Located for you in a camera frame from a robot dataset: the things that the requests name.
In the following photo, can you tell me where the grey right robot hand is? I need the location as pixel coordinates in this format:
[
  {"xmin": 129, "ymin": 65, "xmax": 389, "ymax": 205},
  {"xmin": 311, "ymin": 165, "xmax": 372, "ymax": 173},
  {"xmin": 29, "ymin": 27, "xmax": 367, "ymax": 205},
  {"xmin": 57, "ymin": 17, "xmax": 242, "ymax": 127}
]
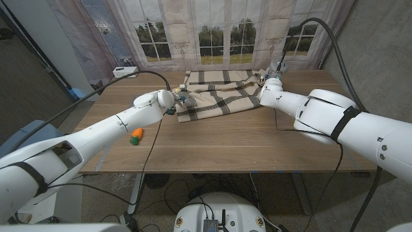
[{"xmin": 257, "ymin": 59, "xmax": 289, "ymax": 83}]

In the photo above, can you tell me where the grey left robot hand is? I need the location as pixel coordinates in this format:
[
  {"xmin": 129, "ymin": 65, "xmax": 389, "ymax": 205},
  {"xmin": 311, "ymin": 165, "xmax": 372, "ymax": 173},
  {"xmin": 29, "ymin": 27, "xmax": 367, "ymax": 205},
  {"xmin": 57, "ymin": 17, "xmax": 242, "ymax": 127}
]
[{"xmin": 167, "ymin": 84, "xmax": 197, "ymax": 116}]

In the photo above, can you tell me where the cream plaid scarf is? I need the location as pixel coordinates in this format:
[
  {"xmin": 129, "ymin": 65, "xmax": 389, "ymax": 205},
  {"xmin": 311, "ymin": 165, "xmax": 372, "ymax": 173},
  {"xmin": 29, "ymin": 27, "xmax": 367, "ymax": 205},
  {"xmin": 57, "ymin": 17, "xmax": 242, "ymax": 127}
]
[{"xmin": 173, "ymin": 69, "xmax": 270, "ymax": 123}]

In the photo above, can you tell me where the orange toy carrot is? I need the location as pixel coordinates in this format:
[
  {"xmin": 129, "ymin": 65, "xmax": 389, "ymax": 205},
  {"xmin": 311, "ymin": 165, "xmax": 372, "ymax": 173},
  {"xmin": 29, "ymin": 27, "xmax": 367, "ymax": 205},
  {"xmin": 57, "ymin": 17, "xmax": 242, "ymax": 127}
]
[{"xmin": 129, "ymin": 127, "xmax": 144, "ymax": 146}]

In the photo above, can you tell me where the white power strip box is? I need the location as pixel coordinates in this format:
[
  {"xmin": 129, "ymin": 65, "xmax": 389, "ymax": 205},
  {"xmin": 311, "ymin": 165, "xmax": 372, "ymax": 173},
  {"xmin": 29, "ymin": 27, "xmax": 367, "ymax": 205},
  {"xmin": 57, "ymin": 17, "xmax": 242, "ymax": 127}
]
[{"xmin": 112, "ymin": 66, "xmax": 139, "ymax": 79}]

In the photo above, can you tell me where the printed window backdrop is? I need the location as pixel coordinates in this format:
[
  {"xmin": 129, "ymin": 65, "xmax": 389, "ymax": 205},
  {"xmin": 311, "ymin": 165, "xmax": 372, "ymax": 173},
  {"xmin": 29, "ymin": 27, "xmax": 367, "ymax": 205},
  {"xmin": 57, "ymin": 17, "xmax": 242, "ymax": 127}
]
[{"xmin": 46, "ymin": 0, "xmax": 355, "ymax": 72}]

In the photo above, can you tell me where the white table leg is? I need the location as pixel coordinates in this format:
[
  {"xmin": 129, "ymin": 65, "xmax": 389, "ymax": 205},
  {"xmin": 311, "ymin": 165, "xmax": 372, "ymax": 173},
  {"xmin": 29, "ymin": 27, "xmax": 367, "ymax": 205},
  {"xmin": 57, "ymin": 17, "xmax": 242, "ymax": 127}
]
[{"xmin": 127, "ymin": 173, "xmax": 145, "ymax": 215}]

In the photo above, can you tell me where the white robot torso base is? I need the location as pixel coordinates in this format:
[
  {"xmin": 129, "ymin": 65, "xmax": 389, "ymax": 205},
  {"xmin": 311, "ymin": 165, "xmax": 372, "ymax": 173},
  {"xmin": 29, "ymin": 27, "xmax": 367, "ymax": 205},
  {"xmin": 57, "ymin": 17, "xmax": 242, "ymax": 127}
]
[{"xmin": 173, "ymin": 192, "xmax": 267, "ymax": 232}]

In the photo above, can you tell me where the grey table leg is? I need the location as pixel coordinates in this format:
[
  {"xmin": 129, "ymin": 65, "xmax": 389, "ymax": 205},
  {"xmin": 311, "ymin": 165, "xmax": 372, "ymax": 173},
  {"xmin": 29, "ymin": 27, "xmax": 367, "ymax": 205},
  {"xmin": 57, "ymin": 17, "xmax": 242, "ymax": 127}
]
[{"xmin": 291, "ymin": 173, "xmax": 313, "ymax": 216}]

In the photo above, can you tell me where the small grey electronics box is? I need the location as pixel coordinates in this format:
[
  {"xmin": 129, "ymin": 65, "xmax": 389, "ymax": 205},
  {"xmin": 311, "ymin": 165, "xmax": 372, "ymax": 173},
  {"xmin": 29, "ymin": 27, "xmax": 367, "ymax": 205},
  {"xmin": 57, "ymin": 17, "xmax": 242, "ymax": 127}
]
[{"xmin": 203, "ymin": 218, "xmax": 220, "ymax": 232}]

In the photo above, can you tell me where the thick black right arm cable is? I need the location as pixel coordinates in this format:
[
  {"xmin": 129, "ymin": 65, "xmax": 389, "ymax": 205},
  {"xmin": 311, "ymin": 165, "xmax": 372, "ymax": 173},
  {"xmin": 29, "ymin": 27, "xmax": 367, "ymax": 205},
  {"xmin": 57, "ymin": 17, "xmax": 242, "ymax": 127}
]
[{"xmin": 277, "ymin": 17, "xmax": 384, "ymax": 232}]

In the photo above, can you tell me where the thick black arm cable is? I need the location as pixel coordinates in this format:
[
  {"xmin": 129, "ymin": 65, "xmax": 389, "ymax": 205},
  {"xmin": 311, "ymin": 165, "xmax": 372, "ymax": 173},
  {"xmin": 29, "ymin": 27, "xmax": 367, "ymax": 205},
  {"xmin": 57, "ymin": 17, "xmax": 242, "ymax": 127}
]
[
  {"xmin": 277, "ymin": 17, "xmax": 384, "ymax": 232},
  {"xmin": 9, "ymin": 70, "xmax": 171, "ymax": 152}
]

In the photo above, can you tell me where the thin black left wrist cable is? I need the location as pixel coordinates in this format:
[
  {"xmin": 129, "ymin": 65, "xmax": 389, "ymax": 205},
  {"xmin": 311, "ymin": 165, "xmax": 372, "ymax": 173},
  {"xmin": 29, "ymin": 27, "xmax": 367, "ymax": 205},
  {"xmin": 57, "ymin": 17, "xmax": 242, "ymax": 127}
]
[{"xmin": 131, "ymin": 111, "xmax": 167, "ymax": 207}]

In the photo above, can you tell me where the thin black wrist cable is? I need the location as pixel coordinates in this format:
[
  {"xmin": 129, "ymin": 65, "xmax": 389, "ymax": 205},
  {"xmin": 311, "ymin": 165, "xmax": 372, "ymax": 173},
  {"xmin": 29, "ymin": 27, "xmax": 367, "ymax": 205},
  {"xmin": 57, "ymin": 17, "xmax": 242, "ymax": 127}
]
[
  {"xmin": 131, "ymin": 111, "xmax": 167, "ymax": 207},
  {"xmin": 273, "ymin": 108, "xmax": 344, "ymax": 232}
]

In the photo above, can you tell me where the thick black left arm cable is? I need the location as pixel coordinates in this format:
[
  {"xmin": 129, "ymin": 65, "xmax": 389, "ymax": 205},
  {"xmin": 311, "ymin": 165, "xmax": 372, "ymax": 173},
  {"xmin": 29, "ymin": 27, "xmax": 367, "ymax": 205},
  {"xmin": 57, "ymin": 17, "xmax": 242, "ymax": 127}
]
[{"xmin": 9, "ymin": 70, "xmax": 171, "ymax": 152}]

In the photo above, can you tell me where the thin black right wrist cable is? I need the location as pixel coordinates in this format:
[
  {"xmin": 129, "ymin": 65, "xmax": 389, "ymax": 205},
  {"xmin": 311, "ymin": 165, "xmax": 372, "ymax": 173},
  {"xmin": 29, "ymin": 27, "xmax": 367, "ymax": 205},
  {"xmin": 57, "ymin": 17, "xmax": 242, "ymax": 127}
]
[{"xmin": 273, "ymin": 108, "xmax": 344, "ymax": 232}]

